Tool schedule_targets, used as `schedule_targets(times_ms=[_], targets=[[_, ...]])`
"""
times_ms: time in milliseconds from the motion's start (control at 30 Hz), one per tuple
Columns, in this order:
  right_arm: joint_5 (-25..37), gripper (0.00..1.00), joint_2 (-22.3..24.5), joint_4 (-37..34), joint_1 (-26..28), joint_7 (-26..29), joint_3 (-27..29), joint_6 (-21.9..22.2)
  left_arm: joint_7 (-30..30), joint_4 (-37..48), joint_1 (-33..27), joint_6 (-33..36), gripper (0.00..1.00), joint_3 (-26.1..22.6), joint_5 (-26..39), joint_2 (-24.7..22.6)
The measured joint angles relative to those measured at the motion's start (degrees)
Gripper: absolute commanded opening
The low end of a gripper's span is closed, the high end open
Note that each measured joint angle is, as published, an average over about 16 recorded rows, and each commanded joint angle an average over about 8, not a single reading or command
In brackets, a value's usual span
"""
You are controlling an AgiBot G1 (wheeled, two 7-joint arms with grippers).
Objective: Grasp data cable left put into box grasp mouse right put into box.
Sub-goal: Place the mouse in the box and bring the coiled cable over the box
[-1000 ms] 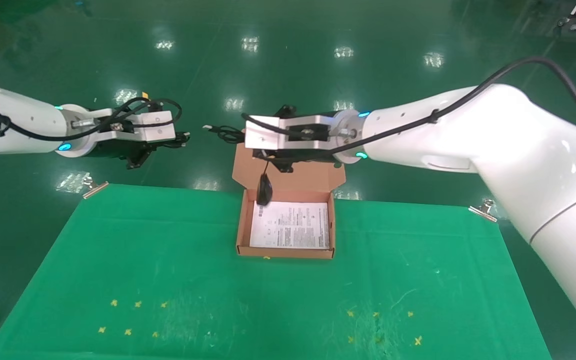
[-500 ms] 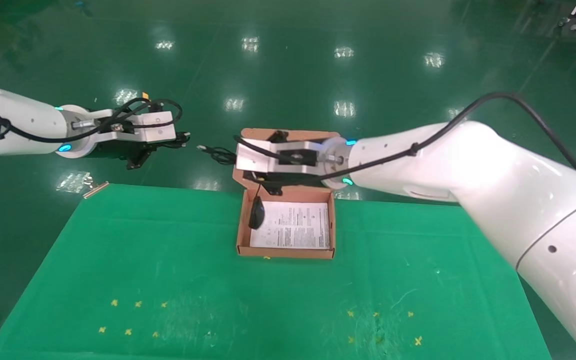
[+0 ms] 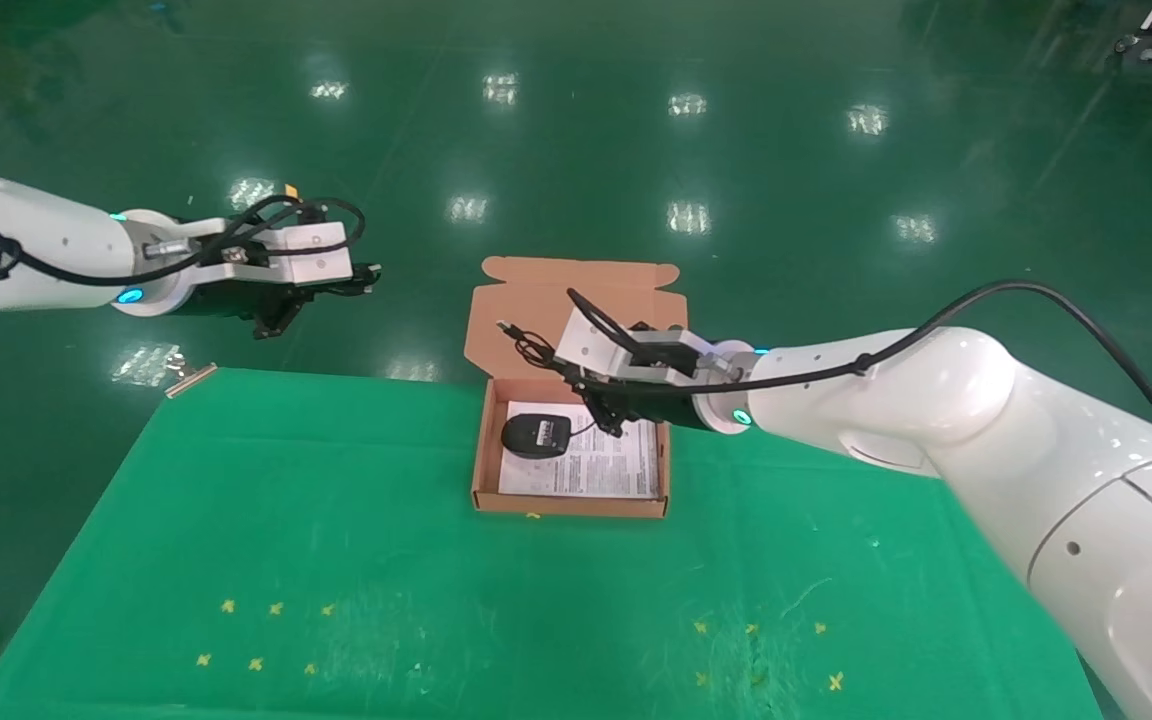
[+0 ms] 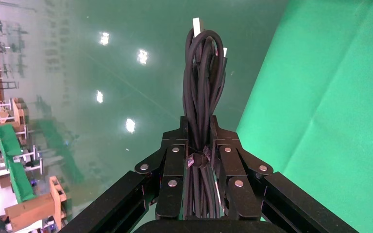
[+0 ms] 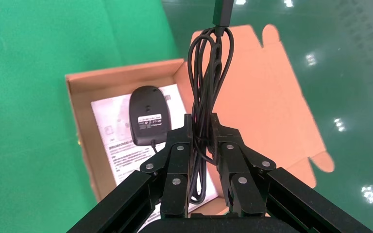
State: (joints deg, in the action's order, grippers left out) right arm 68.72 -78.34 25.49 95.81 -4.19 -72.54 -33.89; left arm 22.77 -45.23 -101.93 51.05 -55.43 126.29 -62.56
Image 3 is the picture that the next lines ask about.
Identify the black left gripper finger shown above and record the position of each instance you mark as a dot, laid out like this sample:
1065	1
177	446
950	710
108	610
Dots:
356	280
276	322

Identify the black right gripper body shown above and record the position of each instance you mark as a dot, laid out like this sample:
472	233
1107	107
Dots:
661	403

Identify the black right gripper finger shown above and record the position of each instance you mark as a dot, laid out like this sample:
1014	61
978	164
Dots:
611	415
586	382

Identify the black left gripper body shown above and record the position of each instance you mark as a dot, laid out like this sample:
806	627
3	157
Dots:
236	302

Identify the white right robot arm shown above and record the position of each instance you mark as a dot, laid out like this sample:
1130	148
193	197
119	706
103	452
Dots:
986	430

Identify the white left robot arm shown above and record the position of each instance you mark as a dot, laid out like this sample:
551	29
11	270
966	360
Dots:
26	250

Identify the brown cardboard mailer box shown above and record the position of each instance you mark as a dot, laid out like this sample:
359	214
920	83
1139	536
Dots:
526	300

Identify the white printed instruction sheet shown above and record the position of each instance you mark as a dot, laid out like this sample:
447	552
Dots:
606	470

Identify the left metal table clamp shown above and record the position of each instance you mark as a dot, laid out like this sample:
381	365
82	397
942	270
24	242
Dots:
188	378

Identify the green table cloth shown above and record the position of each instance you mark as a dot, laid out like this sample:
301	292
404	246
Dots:
536	600

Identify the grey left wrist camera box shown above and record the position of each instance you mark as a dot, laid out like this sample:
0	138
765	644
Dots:
316	255

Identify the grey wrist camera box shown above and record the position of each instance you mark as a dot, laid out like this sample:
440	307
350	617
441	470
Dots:
626	350
316	255

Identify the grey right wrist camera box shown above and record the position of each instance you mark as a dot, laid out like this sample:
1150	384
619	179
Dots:
626	350

